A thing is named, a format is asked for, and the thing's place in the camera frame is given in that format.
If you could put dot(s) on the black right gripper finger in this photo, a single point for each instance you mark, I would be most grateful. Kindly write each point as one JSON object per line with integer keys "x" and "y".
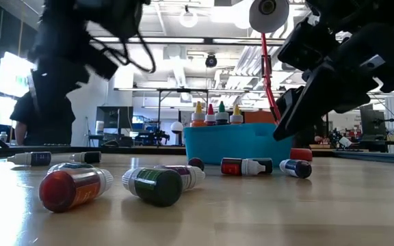
{"x": 284, "y": 100}
{"x": 306, "y": 106}

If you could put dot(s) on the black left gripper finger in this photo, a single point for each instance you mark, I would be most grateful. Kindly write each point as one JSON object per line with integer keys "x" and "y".
{"x": 51, "y": 95}

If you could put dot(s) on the large yellow-tipped coloring bottle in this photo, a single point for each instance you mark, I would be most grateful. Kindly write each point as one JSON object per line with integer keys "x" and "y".
{"x": 236, "y": 119}
{"x": 198, "y": 119}

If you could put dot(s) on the large green coloring bottle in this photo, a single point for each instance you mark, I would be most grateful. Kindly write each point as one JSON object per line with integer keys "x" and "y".
{"x": 221, "y": 116}

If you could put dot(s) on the small dark blue coloring bottle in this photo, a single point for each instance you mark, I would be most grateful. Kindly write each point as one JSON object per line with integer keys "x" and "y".
{"x": 39, "y": 159}

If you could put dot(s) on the large red-tipped coloring bottle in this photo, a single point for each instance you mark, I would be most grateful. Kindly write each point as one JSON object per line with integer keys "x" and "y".
{"x": 210, "y": 118}

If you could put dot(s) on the small maroon coloring bottle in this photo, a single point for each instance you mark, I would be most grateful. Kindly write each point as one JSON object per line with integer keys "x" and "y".
{"x": 233, "y": 167}

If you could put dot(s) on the small red coloring bottle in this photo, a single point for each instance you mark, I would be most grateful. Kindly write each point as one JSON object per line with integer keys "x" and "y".
{"x": 70, "y": 191}

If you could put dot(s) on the small maroon bottle white label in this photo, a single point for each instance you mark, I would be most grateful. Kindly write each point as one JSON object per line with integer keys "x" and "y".
{"x": 197, "y": 164}

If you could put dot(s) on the small purple coloring bottle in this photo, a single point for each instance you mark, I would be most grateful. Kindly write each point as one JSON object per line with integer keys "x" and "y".
{"x": 192, "y": 176}

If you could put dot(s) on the small dark green coloring bottle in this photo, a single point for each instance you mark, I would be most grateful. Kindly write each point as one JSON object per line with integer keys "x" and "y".
{"x": 156, "y": 188}

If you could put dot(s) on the black background robot arm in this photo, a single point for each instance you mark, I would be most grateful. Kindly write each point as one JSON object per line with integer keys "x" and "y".
{"x": 393, "y": 120}

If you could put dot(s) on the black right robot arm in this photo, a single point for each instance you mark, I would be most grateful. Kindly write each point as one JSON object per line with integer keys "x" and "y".
{"x": 371, "y": 13}

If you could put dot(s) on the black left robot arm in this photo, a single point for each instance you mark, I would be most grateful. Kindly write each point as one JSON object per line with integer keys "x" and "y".
{"x": 80, "y": 20}

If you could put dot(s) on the orange box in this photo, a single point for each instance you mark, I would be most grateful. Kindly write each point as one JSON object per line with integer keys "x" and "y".
{"x": 258, "y": 118}

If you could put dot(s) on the person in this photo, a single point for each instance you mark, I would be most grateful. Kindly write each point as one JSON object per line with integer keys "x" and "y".
{"x": 46, "y": 130}

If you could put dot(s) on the red articulated desk lamp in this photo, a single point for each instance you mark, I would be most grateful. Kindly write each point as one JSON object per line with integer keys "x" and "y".
{"x": 267, "y": 68}

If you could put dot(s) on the black computer monitor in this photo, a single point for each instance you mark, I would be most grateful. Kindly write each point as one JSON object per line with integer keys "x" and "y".
{"x": 371, "y": 123}
{"x": 115, "y": 118}

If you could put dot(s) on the blue plastic bin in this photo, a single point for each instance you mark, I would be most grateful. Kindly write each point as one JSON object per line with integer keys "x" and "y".
{"x": 234, "y": 143}

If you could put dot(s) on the white globe lamp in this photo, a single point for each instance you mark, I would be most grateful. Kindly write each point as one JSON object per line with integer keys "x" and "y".
{"x": 176, "y": 127}

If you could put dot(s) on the white pendant ceiling lamp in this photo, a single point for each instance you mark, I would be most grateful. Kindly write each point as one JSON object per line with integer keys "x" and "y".
{"x": 188, "y": 18}

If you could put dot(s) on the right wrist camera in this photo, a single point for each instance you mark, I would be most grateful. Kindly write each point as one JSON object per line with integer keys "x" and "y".
{"x": 306, "y": 48}

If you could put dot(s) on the black overhead camera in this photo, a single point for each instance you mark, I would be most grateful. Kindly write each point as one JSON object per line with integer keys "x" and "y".
{"x": 211, "y": 61}

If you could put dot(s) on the black metal desk frame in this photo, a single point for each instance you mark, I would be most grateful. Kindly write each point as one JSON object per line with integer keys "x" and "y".
{"x": 183, "y": 90}

